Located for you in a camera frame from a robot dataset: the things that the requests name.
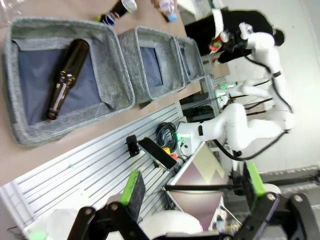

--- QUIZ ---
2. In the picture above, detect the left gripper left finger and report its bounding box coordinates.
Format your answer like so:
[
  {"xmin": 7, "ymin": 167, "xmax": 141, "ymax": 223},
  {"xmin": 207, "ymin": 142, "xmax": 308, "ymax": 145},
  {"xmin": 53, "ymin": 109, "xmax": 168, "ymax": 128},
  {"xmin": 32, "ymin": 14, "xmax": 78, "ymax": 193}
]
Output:
[{"xmin": 67, "ymin": 169, "xmax": 151, "ymax": 240}]

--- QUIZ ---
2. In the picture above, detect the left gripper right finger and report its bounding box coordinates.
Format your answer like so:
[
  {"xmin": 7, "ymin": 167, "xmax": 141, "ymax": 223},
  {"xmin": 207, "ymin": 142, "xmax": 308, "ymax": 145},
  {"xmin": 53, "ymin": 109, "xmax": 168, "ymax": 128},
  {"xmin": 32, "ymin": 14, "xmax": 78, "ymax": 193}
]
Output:
[{"xmin": 231, "ymin": 162, "xmax": 320, "ymax": 240}]

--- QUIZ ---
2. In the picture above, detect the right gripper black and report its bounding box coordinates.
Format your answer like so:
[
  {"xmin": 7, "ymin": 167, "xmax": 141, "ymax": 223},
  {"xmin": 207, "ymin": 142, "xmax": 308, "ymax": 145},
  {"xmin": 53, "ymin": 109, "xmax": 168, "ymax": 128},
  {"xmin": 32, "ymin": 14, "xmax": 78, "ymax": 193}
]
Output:
[{"xmin": 217, "ymin": 33, "xmax": 252, "ymax": 65}]

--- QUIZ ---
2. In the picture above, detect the crushed red can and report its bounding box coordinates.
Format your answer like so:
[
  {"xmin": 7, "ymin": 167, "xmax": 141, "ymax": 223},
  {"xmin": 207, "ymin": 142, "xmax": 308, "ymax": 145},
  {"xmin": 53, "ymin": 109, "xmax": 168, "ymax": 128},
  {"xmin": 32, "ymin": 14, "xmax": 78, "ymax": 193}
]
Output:
[{"xmin": 208, "ymin": 31, "xmax": 230, "ymax": 53}]

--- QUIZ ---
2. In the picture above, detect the small plastic bottle blue cap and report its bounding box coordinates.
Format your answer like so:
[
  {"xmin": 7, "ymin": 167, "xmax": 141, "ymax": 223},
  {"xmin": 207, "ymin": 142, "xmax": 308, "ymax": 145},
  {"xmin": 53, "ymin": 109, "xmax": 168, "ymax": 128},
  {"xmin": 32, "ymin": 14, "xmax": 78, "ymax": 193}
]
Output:
[{"xmin": 158, "ymin": 0, "xmax": 178, "ymax": 23}]

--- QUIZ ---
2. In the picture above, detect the black Pepsi can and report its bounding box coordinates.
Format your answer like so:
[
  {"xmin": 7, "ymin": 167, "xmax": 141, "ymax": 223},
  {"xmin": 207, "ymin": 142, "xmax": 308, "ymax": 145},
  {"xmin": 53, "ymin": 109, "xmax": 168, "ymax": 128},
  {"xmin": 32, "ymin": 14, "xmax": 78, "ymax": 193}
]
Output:
[{"xmin": 96, "ymin": 0, "xmax": 138, "ymax": 27}]

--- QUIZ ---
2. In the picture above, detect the large clear plastic bottle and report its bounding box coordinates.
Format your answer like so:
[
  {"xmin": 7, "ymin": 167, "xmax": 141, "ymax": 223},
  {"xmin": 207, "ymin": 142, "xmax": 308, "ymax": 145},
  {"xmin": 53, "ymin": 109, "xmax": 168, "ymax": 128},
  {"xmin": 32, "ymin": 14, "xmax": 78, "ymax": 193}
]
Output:
[{"xmin": 0, "ymin": 0, "xmax": 23, "ymax": 23}]

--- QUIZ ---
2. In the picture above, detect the grey fabric basket Can label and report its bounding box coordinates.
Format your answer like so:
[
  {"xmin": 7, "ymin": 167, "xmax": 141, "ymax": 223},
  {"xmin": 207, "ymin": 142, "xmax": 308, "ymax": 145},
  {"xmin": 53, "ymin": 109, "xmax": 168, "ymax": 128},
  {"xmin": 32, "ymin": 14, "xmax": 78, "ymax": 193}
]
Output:
[{"xmin": 174, "ymin": 36, "xmax": 206, "ymax": 85}]

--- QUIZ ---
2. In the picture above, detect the grey fabric basket Plastic label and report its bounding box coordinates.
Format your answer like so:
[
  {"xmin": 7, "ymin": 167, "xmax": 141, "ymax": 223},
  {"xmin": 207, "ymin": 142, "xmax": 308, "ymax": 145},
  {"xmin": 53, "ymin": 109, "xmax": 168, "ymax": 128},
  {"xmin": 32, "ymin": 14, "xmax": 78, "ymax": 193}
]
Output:
[{"xmin": 117, "ymin": 26, "xmax": 187, "ymax": 105}]

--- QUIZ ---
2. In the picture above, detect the grey fabric basket Bottle label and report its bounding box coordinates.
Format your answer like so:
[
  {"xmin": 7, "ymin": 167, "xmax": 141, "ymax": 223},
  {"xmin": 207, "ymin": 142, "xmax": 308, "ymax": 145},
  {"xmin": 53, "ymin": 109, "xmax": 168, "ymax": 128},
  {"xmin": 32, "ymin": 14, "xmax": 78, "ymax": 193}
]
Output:
[{"xmin": 2, "ymin": 16, "xmax": 136, "ymax": 147}]

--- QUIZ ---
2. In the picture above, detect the flat black device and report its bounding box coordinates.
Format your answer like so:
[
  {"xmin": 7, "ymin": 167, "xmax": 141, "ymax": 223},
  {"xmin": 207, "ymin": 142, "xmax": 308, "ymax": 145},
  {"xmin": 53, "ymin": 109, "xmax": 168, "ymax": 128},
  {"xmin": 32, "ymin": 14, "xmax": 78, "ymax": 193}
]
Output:
[{"xmin": 138, "ymin": 137, "xmax": 178, "ymax": 171}]

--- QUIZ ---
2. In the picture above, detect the thin black rod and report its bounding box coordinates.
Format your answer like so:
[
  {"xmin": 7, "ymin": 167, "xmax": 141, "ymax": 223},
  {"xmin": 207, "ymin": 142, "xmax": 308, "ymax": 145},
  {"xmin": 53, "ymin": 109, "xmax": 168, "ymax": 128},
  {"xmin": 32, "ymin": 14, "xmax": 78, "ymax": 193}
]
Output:
[{"xmin": 166, "ymin": 183, "xmax": 233, "ymax": 191}]

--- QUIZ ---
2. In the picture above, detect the brown glass bottle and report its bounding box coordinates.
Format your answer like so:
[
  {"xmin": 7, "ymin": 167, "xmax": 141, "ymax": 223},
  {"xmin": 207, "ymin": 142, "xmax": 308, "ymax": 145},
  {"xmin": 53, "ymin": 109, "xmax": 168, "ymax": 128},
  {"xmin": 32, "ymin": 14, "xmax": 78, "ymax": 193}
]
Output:
[{"xmin": 46, "ymin": 38, "xmax": 90, "ymax": 121}]

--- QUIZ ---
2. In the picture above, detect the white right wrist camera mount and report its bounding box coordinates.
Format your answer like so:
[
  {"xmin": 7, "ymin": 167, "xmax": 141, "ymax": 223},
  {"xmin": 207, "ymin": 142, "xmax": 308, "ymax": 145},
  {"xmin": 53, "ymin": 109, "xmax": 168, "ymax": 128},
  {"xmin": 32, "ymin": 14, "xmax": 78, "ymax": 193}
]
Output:
[{"xmin": 211, "ymin": 9, "xmax": 226, "ymax": 36}]

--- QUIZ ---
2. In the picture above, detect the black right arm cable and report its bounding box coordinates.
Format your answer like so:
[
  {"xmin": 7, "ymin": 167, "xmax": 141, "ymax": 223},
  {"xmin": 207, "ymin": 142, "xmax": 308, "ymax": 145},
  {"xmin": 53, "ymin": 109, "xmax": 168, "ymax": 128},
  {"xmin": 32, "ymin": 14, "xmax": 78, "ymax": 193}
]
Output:
[{"xmin": 213, "ymin": 56, "xmax": 295, "ymax": 162}]

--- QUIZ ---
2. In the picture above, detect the small black camera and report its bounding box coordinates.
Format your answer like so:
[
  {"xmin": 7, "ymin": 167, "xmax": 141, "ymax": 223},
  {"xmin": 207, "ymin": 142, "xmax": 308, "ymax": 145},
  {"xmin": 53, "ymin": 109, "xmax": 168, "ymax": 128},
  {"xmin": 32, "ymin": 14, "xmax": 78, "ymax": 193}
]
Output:
[{"xmin": 125, "ymin": 134, "xmax": 141, "ymax": 158}]

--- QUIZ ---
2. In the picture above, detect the aluminium slotted rail platform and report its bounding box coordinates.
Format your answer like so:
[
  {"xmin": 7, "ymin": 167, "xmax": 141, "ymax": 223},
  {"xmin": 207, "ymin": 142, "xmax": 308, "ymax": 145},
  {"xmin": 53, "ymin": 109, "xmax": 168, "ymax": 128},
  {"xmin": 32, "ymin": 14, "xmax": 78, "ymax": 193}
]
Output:
[{"xmin": 0, "ymin": 101, "xmax": 187, "ymax": 238}]

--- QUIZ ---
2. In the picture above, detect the coiled black cable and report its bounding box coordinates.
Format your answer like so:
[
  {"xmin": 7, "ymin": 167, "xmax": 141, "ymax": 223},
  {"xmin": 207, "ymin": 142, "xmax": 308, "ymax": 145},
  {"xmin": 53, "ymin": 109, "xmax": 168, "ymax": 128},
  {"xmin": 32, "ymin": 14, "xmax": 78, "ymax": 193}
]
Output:
[{"xmin": 156, "ymin": 121, "xmax": 180, "ymax": 151}]

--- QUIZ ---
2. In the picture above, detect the aluminium frame rack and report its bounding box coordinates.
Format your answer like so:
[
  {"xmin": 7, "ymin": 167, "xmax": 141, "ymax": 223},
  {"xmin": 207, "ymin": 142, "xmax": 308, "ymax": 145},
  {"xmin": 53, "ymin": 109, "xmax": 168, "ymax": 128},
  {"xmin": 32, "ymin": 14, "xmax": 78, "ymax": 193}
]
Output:
[{"xmin": 179, "ymin": 74, "xmax": 226, "ymax": 124}]

